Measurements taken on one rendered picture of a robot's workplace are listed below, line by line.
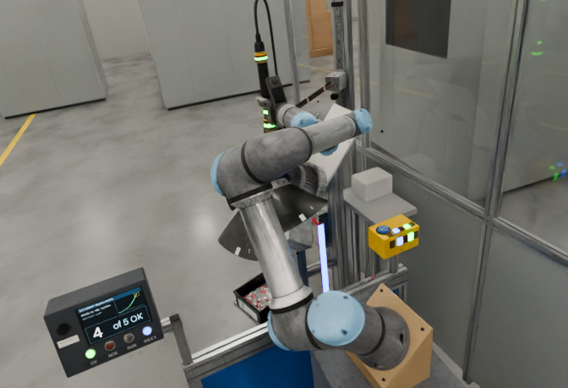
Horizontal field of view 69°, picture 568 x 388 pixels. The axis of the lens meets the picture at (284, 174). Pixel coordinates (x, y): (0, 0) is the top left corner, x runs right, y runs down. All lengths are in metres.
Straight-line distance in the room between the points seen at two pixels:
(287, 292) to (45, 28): 7.87
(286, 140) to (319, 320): 0.41
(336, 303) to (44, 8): 7.98
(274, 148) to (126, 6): 12.70
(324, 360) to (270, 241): 0.40
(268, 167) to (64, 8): 7.71
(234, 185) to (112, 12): 12.67
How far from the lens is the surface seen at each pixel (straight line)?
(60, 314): 1.26
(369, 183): 2.09
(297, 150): 0.97
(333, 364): 1.25
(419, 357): 1.15
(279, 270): 1.03
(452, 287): 2.20
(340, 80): 2.05
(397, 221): 1.62
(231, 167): 1.00
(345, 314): 0.96
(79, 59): 8.59
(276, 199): 1.60
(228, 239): 1.78
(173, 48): 6.97
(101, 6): 13.57
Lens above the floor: 1.98
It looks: 27 degrees down
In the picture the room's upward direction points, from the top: 7 degrees counter-clockwise
